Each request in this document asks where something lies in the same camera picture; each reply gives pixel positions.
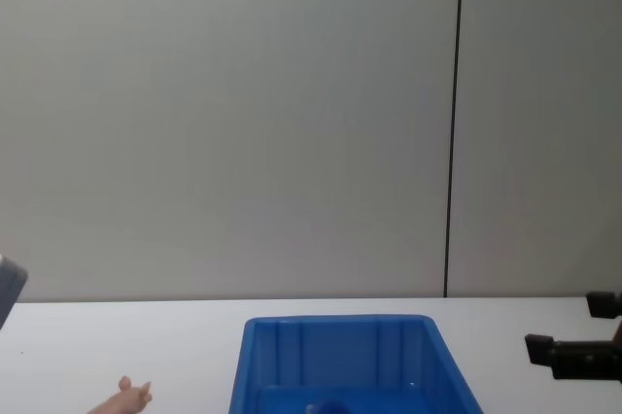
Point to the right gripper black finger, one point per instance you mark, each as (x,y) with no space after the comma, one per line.
(578,359)
(605,304)

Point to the blue plastic bin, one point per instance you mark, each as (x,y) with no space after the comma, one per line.
(340,355)

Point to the small pale pink toy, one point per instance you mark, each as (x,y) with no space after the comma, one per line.
(127,399)

